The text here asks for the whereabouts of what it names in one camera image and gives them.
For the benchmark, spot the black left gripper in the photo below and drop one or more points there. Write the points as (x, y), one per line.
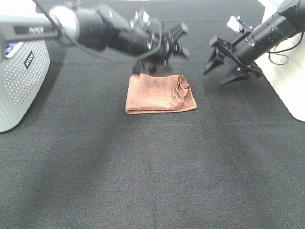
(153, 46)

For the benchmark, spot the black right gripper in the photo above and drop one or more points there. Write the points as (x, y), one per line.
(242, 70)

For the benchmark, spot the brown microfibre towel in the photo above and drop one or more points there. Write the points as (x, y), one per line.
(149, 94)

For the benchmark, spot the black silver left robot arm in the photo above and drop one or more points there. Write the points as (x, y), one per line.
(95, 29)

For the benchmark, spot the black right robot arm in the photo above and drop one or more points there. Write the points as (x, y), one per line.
(286, 22)

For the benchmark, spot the white storage bin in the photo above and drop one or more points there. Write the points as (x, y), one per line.
(286, 74)

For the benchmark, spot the grey perforated laundry basket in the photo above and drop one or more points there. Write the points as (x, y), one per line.
(23, 71)

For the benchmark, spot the blue cloth in basket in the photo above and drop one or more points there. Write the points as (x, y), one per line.
(9, 47)

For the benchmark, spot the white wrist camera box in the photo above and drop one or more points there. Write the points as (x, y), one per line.
(235, 24)

